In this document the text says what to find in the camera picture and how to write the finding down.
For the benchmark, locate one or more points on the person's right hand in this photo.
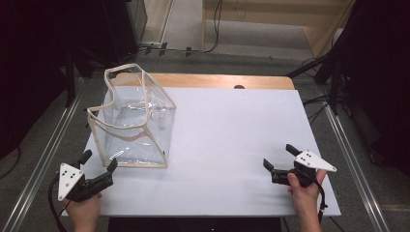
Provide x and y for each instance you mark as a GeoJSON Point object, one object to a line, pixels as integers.
{"type": "Point", "coordinates": [304, 199]}

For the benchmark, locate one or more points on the black metal stand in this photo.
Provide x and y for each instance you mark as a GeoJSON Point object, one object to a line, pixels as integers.
{"type": "Point", "coordinates": [309, 66]}

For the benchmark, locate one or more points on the person's left hand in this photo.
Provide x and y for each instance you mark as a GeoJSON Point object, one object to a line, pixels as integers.
{"type": "Point", "coordinates": [83, 209]}

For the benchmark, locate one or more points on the wooden table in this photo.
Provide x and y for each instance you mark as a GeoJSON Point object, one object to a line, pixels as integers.
{"type": "Point", "coordinates": [209, 80]}

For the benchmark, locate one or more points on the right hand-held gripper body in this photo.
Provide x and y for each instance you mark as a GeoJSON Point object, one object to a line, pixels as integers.
{"type": "Point", "coordinates": [311, 160]}

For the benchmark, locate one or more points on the white board sheet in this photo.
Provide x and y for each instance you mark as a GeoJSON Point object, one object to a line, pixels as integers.
{"type": "Point", "coordinates": [225, 187]}

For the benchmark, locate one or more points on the clear plastic bag beige trim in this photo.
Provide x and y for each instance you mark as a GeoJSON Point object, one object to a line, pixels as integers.
{"type": "Point", "coordinates": [135, 129]}

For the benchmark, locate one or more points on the black curtain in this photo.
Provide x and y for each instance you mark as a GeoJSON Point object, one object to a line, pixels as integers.
{"type": "Point", "coordinates": [32, 64]}
{"type": "Point", "coordinates": [380, 80]}

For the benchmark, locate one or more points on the light wooden shelf unit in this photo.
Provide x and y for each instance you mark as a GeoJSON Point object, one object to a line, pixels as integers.
{"type": "Point", "coordinates": [274, 19]}

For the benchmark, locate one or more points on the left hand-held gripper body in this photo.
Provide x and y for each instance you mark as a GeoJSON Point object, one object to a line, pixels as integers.
{"type": "Point", "coordinates": [93, 186]}

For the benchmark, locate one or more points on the metal floor rail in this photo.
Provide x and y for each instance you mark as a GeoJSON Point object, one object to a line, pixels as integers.
{"type": "Point", "coordinates": [42, 167]}
{"type": "Point", "coordinates": [357, 180]}

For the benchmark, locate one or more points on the dark cabinet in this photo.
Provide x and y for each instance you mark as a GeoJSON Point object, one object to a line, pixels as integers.
{"type": "Point", "coordinates": [129, 29]}

